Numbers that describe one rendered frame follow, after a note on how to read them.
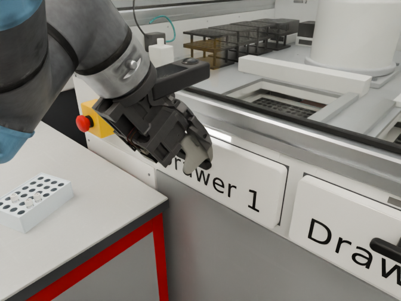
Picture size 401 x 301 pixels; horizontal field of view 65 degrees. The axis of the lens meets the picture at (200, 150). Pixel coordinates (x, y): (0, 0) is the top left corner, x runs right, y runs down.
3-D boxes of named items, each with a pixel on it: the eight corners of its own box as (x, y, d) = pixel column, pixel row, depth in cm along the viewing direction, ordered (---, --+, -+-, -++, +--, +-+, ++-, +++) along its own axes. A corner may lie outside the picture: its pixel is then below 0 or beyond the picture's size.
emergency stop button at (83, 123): (85, 135, 71) (82, 119, 69) (76, 130, 74) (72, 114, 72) (96, 131, 73) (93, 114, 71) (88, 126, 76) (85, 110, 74)
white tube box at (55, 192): (24, 233, 57) (18, 217, 56) (-7, 221, 60) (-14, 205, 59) (74, 196, 67) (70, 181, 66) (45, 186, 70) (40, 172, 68)
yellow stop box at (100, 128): (98, 140, 73) (93, 111, 69) (82, 131, 77) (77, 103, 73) (117, 133, 76) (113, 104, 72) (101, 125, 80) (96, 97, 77)
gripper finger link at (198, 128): (191, 147, 50) (160, 112, 44) (197, 138, 50) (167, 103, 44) (212, 155, 46) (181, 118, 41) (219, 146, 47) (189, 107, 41)
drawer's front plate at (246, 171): (273, 230, 50) (281, 171, 45) (153, 165, 67) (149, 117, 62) (278, 224, 51) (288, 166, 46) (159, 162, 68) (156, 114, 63)
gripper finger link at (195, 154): (193, 184, 52) (160, 153, 46) (212, 155, 53) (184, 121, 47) (206, 190, 50) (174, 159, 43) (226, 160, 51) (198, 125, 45)
